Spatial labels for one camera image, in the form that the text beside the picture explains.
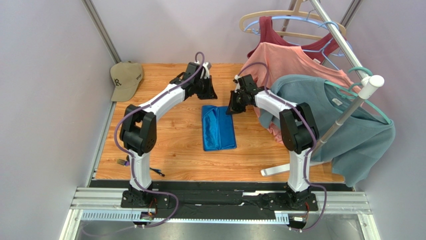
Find blue cloth napkin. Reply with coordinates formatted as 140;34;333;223
201;105;237;152

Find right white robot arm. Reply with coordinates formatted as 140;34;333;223
226;89;319;202

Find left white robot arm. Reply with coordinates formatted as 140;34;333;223
114;76;217;202

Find salmon pink t-shirt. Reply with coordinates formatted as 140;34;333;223
240;42;353;135

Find beige baseball cap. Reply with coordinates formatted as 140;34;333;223
110;61;144;102

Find maroon tank top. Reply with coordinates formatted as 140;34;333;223
247;16;339;63

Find teal green hanger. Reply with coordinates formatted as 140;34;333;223
324;66;392;125

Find beige wooden hanger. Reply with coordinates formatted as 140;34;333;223
238;0;327;41

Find black fork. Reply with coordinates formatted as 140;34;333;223
116;159;166;177

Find light blue hanger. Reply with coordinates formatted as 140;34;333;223
242;16;354;71

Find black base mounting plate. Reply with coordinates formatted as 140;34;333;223
89;179;320;221

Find metal clothes rack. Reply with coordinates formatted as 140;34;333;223
260;0;385;177

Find teal t-shirt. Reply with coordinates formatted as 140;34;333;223
254;74;396;187

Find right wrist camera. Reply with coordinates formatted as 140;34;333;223
233;74;264;96

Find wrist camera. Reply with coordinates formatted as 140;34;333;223
233;74;264;96
169;61;212;86

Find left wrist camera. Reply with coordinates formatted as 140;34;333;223
169;61;212;86

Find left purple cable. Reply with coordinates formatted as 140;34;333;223
81;51;206;234

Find aluminium frame rail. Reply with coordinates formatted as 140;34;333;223
70;187;377;230

